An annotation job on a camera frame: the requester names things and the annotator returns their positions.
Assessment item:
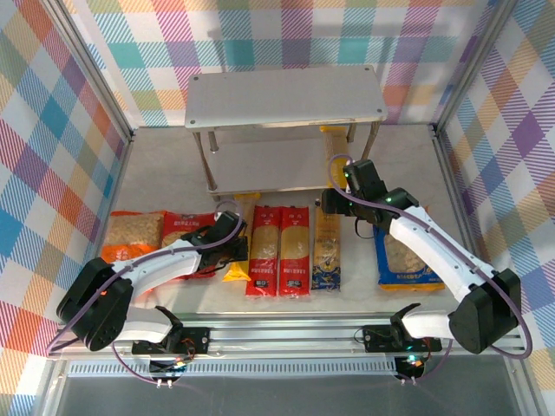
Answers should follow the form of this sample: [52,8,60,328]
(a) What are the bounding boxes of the dark blue gold spaghetti pack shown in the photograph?
[310,203,343,291]

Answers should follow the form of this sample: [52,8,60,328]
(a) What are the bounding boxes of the two-tier metal shelf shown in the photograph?
[184,64,388,200]

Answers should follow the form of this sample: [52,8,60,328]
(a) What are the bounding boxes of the red spaghetti pack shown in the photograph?
[245,205,282,298]
[277,205,311,298]

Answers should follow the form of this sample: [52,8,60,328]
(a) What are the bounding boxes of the yellow spaghetti pack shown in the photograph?
[319,125,349,192]
[221,193,261,283]

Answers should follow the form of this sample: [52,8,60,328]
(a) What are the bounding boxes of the white slotted cable duct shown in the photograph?
[68,361,400,378]

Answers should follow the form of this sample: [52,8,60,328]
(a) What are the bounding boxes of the aluminium frame post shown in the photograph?
[41,0,136,146]
[431,0,521,131]

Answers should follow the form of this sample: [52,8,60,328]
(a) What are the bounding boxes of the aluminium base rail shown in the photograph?
[47,309,528,361]

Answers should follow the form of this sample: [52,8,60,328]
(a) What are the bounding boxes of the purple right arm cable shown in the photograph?
[327,153,534,385]

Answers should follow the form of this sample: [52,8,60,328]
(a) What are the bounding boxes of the blue pasta bag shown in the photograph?
[372,224,447,292]

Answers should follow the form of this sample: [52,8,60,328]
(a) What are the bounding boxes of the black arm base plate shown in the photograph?
[132,327,212,354]
[362,324,443,354]

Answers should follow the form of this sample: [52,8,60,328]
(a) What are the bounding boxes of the red fusilli pasta bag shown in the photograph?
[160,211,218,281]

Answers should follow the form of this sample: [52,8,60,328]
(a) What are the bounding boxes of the orange macaroni pasta bag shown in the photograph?
[100,210,168,296]

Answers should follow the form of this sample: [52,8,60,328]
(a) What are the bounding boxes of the small circuit board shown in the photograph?
[149,355,193,379]
[396,354,428,379]

